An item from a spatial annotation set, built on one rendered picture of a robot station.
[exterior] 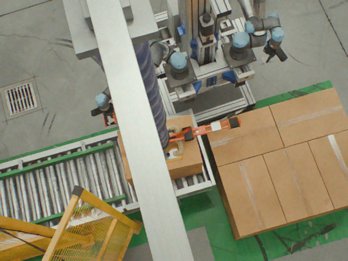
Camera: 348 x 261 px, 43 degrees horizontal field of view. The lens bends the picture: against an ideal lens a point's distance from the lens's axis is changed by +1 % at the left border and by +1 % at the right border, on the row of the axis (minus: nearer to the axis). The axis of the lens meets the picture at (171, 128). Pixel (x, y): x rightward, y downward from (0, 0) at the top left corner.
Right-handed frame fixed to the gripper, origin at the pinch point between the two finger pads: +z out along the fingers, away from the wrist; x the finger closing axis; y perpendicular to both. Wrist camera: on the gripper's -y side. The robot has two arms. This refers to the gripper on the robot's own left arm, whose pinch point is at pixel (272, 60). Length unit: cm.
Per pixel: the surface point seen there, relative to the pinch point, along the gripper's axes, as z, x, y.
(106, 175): 86, 137, 47
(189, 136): 32, 73, 9
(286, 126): 87, -3, -32
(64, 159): 78, 153, 81
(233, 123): 31, 43, -8
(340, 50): 141, -123, -12
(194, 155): 46, 78, -2
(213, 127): 32, 56, 1
